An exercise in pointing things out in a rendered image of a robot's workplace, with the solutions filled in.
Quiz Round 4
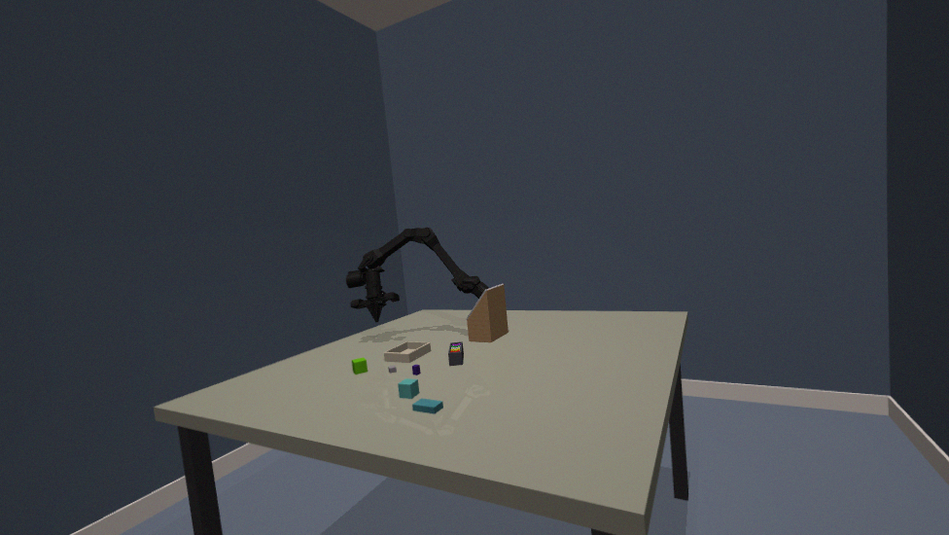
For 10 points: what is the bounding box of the teal cube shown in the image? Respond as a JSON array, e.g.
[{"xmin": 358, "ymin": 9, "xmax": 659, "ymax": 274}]
[{"xmin": 398, "ymin": 378, "xmax": 419, "ymax": 399}]

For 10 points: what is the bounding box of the teal flat block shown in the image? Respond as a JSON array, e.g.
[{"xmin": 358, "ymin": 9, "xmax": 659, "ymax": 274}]
[{"xmin": 412, "ymin": 398, "xmax": 443, "ymax": 413}]

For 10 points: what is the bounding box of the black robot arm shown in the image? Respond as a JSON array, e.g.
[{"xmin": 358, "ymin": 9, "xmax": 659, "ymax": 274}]
[{"xmin": 346, "ymin": 228, "xmax": 489, "ymax": 298}]

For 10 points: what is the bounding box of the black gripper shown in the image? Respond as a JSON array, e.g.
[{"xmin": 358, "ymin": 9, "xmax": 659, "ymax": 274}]
[{"xmin": 351, "ymin": 282, "xmax": 400, "ymax": 322}]

